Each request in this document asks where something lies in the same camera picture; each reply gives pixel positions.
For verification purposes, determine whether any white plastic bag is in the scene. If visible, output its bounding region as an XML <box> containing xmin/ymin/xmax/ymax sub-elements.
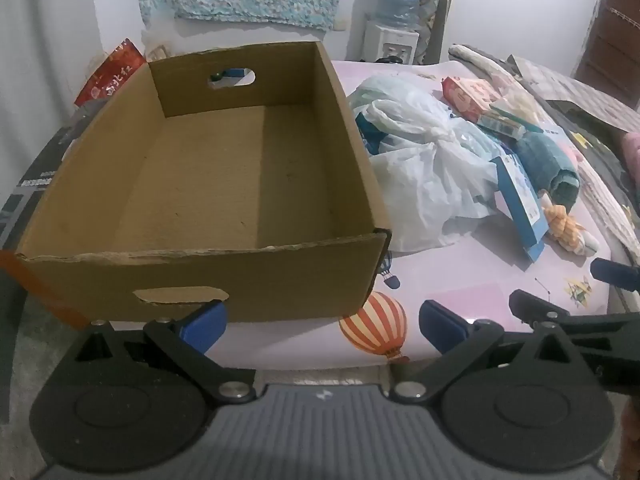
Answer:
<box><xmin>347</xmin><ymin>75</ymin><xmax>506</xmax><ymax>253</ymax></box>

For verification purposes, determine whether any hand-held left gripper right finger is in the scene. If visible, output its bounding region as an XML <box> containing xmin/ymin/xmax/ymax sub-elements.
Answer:
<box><xmin>393</xmin><ymin>300</ymin><xmax>588</xmax><ymax>403</ymax></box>

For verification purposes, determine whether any white knitted cloth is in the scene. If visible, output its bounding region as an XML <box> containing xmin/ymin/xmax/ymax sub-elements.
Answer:
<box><xmin>447</xmin><ymin>44</ymin><xmax>511</xmax><ymax>81</ymax></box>

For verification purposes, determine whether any red snack bag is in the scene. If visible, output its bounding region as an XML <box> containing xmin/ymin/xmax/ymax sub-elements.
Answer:
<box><xmin>74</xmin><ymin>38</ymin><xmax>148</xmax><ymax>108</ymax></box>

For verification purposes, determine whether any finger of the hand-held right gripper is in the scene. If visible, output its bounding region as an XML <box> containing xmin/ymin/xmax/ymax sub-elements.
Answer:
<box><xmin>509</xmin><ymin>289</ymin><xmax>640</xmax><ymax>346</ymax></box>
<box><xmin>590</xmin><ymin>258</ymin><xmax>640</xmax><ymax>293</ymax></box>

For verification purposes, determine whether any grey leaning board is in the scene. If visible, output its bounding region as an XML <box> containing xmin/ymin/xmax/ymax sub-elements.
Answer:
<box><xmin>417</xmin><ymin>0</ymin><xmax>457</xmax><ymax>66</ymax></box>

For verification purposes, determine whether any blue white box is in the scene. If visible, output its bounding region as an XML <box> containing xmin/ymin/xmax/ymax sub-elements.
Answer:
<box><xmin>490</xmin><ymin>155</ymin><xmax>547</xmax><ymax>263</ymax></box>

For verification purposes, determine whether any blue checked towel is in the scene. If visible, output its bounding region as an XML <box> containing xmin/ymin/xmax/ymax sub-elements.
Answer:
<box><xmin>515</xmin><ymin>132</ymin><xmax>581</xmax><ymax>201</ymax></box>

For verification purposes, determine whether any brown wooden cabinet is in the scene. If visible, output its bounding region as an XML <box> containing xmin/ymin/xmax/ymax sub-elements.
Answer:
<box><xmin>575</xmin><ymin>0</ymin><xmax>640</xmax><ymax>96</ymax></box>

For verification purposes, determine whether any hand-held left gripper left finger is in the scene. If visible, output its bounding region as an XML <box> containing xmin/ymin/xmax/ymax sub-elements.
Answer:
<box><xmin>75</xmin><ymin>299</ymin><xmax>253</xmax><ymax>405</ymax></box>

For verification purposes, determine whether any person's right forearm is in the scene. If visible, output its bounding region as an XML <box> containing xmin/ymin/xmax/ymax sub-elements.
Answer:
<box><xmin>621</xmin><ymin>395</ymin><xmax>640</xmax><ymax>480</ymax></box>

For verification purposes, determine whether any brown cardboard box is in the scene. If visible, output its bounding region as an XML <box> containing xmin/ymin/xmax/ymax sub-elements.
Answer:
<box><xmin>14</xmin><ymin>40</ymin><xmax>392</xmax><ymax>323</ymax></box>

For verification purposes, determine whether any white green packet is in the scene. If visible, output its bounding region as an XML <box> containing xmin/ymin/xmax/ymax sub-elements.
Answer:
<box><xmin>477</xmin><ymin>102</ymin><xmax>543</xmax><ymax>138</ymax></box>

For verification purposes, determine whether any red pink packet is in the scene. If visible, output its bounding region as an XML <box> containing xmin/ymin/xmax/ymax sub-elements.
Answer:
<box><xmin>441</xmin><ymin>76</ymin><xmax>501</xmax><ymax>123</ymax></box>

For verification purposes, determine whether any grey patterned blanket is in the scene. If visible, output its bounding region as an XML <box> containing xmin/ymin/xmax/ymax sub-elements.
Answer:
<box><xmin>505</xmin><ymin>52</ymin><xmax>640</xmax><ymax>261</ymax></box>

